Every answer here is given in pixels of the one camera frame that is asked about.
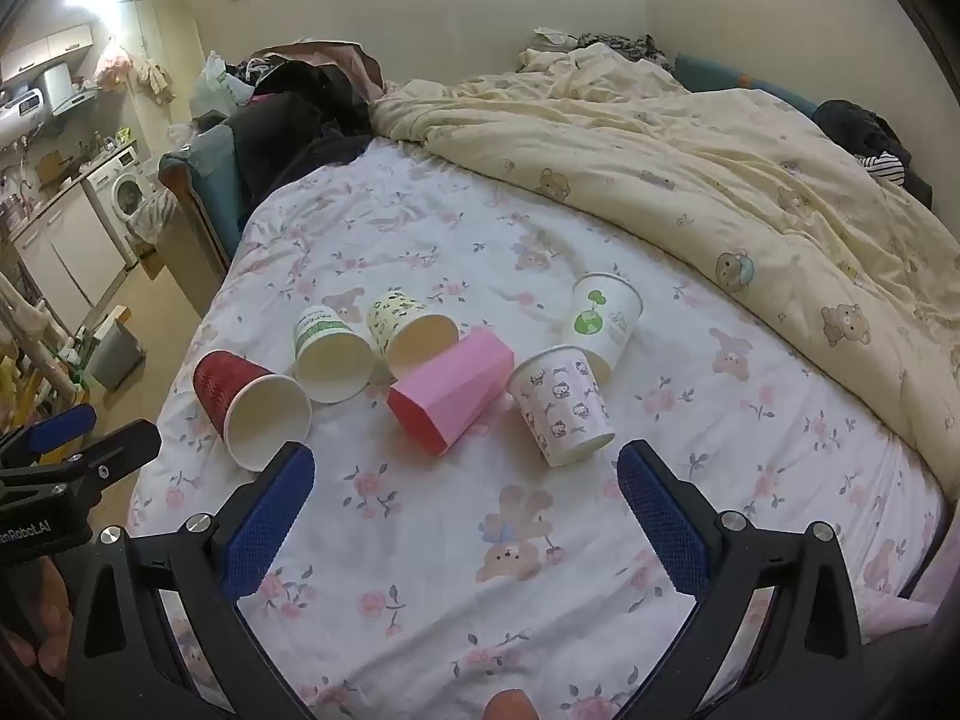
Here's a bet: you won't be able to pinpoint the pile of dark clothes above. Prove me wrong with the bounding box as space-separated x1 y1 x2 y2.
225 41 387 233

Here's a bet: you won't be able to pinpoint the pink hanging bag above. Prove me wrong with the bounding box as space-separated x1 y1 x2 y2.
94 41 137 89

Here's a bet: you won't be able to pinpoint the white plastic bag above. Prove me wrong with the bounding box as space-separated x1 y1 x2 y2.
190 51 256 119

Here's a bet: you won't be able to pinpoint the white floor cabinet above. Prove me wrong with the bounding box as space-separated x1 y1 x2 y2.
11 184 128 331

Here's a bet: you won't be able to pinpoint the striped cloth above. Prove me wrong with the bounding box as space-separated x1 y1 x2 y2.
859 152 908 185

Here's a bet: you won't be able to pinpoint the grey trash bin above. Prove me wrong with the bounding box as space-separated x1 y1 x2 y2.
86 315 146 392

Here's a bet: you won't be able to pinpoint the white cat print cup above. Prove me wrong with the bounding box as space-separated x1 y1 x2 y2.
505 345 616 468

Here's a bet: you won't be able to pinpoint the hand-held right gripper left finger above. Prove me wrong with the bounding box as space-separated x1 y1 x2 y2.
64 441 320 720

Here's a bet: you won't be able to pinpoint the grey patterned clothes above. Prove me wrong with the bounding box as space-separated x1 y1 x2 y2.
576 31 670 65

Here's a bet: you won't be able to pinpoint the yellow patterned paper cup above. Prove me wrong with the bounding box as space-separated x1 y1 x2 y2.
367 290 460 380

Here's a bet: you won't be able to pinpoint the white cup with green band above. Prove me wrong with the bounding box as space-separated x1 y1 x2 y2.
291 305 374 404

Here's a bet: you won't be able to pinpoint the white cup with green sprout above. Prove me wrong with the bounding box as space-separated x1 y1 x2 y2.
571 272 644 380

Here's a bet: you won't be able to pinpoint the white washing machine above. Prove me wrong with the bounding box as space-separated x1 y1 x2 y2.
84 146 152 269

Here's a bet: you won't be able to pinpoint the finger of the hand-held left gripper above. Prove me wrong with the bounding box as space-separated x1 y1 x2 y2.
41 420 163 503
0 403 98 470

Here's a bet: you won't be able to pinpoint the white wall cabinets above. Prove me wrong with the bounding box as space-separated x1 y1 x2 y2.
0 22 95 81

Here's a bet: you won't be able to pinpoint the person's left hand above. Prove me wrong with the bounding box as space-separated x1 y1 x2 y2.
21 561 76 683

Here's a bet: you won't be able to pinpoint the red paper cup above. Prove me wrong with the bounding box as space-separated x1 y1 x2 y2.
193 350 313 473

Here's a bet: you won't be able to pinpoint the pink plastic cup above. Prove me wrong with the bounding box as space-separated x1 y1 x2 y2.
386 326 515 457

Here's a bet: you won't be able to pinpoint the blue bed footboard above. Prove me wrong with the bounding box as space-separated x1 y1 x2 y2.
157 124 248 278

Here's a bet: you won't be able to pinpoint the range hood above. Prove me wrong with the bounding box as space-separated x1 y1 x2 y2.
37 64 100 119

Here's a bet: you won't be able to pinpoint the black clothes heap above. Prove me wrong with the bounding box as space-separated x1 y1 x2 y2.
814 99 935 205

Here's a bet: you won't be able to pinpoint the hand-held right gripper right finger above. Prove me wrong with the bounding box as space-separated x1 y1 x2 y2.
616 440 865 720

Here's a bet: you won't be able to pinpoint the person's right hand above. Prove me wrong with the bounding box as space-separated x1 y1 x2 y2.
484 688 542 720

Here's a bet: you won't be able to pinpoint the blue bed headboard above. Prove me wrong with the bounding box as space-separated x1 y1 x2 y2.
673 52 820 115

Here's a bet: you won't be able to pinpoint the yellow bear print quilt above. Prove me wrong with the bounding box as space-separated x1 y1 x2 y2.
367 41 960 500

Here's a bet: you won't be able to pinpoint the wooden rack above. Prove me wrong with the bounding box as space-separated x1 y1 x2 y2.
0 270 85 421

